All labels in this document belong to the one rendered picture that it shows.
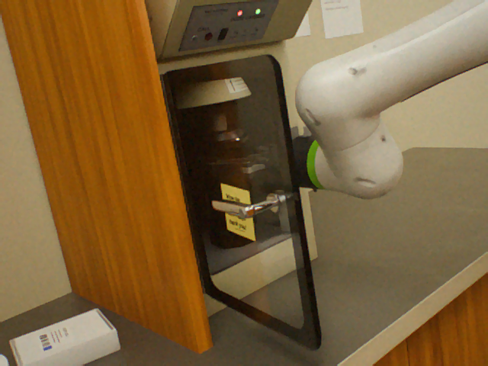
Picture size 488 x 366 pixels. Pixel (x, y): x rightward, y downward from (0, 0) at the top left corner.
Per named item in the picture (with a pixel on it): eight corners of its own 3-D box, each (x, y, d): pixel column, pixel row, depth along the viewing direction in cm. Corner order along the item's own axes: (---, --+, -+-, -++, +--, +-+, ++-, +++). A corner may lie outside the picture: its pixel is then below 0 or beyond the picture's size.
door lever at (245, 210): (242, 203, 80) (239, 186, 79) (282, 213, 72) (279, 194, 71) (210, 214, 77) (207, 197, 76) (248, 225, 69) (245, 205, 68)
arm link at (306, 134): (312, 200, 91) (346, 185, 97) (301, 131, 88) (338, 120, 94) (286, 197, 96) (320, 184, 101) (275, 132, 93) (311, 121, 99)
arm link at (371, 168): (393, 216, 82) (425, 167, 87) (361, 154, 76) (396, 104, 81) (322, 208, 93) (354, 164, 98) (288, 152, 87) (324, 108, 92)
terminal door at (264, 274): (210, 293, 99) (166, 71, 90) (322, 354, 74) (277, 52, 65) (206, 295, 99) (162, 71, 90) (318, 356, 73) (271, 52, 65)
